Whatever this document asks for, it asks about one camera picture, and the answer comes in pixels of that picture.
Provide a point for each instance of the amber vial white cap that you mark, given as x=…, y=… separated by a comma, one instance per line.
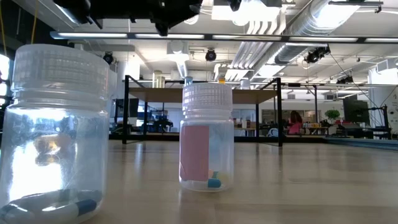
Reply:
x=221, y=80

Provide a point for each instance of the small clear bottle red pills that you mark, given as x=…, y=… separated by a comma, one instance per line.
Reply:
x=245, y=84

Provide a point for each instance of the blue vial white cap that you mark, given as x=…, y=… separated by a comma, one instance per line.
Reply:
x=188, y=81

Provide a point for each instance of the large clear bottle blue capsules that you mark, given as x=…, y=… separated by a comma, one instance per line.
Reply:
x=56, y=77

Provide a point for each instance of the clear bottle pink label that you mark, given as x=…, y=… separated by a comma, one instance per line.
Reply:
x=194, y=155

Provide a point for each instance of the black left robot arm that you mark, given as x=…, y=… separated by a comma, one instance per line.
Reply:
x=74, y=9

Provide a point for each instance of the white ceiling pipes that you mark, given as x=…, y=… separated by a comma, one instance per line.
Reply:
x=248, y=56

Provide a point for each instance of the white ceiling vent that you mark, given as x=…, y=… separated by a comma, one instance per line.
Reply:
x=177, y=49

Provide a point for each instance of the black ceiling spotlight cluster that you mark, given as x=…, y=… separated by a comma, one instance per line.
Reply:
x=315, y=55

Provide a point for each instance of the black track light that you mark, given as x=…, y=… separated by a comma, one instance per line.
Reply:
x=345, y=80

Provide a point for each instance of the white round object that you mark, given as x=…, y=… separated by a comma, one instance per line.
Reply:
x=273, y=133

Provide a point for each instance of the person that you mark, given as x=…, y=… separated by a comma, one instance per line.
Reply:
x=295, y=127

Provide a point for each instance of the green potted plant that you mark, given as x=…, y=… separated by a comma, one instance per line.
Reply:
x=332, y=114

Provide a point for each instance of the black monitor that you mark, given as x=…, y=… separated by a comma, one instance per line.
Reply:
x=356, y=110

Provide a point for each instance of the black stand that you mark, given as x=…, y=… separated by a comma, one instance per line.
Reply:
x=385, y=121

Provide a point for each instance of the blue strip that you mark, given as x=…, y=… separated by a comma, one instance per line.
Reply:
x=373, y=143

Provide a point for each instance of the ceiling light rail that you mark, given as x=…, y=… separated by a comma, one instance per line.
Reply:
x=93, y=35

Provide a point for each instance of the wooden shelf black frame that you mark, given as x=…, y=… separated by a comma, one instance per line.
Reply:
x=161, y=95

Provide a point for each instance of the black background frame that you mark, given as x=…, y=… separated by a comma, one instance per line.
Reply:
x=316, y=105

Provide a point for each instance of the black table frame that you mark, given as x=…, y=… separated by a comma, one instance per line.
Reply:
x=311, y=139

